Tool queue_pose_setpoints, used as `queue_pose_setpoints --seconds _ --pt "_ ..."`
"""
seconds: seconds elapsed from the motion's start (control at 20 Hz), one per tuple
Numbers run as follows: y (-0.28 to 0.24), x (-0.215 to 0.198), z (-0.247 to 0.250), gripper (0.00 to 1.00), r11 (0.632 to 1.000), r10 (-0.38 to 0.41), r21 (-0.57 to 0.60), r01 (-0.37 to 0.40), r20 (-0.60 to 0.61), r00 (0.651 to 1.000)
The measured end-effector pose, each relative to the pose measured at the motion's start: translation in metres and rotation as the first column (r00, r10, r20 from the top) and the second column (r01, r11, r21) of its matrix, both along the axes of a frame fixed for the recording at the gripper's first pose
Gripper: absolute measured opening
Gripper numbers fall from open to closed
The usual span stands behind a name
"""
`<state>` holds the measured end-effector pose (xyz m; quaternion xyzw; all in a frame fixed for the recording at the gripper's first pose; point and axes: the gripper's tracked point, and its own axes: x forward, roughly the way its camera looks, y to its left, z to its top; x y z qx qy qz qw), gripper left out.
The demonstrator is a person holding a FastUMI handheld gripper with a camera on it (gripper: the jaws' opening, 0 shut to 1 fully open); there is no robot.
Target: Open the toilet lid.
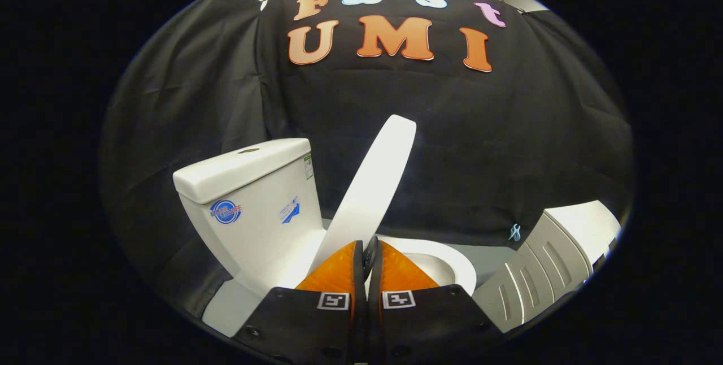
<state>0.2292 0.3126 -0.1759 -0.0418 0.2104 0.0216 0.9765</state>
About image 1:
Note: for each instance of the white toilet seat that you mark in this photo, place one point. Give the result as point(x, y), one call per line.
point(457, 260)

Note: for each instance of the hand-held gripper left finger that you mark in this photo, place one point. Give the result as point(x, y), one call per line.
point(359, 280)

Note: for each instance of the black backdrop cloth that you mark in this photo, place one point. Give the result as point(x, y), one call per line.
point(480, 156)

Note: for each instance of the white ceramic toilet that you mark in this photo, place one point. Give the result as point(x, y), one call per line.
point(254, 218)

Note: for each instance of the white tub with grey panel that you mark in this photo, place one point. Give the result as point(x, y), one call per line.
point(542, 274)

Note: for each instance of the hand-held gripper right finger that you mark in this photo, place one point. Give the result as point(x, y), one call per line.
point(374, 303)

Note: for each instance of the light blue clip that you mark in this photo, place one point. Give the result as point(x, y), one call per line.
point(514, 233)

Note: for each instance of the white toilet lid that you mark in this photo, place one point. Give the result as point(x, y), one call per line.
point(378, 184)

